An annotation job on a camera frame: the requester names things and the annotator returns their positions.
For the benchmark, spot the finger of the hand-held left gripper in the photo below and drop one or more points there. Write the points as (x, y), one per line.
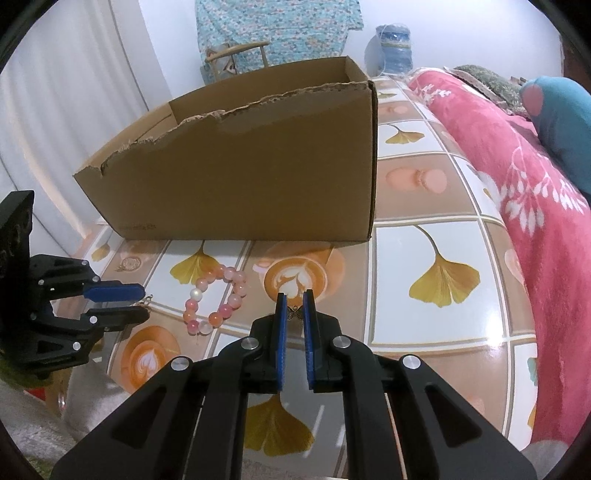
(120, 316)
(115, 291)

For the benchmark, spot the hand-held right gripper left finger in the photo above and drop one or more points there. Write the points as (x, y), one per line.
(280, 341)

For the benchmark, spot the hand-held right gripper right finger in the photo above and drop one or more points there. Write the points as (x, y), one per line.
(310, 341)

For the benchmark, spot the gold flower pendant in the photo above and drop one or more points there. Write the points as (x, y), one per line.
(124, 264)

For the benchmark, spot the small gold charm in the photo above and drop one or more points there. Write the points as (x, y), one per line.
(145, 301)

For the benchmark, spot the small bronze butterfly charm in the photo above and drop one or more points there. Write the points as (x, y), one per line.
(295, 313)

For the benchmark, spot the brown cardboard box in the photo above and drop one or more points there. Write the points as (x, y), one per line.
(254, 184)

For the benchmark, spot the ginkgo leaf print tablecloth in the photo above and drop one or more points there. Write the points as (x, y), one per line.
(415, 346)

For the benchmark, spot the white curtain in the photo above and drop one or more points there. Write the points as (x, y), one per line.
(69, 115)

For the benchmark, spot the white fluffy blanket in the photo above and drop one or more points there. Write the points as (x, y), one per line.
(37, 415)

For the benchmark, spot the red floral blanket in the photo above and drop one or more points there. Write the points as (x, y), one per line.
(531, 207)

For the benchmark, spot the wooden chair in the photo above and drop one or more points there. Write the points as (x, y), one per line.
(240, 48)

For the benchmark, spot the blue water jug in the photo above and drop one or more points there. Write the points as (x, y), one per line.
(395, 50)

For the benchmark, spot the blue floral hanging cloth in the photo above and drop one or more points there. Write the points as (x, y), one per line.
(300, 27)

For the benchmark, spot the green patterned pillow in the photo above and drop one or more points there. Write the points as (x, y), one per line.
(494, 85)

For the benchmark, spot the blue plush pillow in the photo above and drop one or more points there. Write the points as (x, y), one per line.
(568, 120)

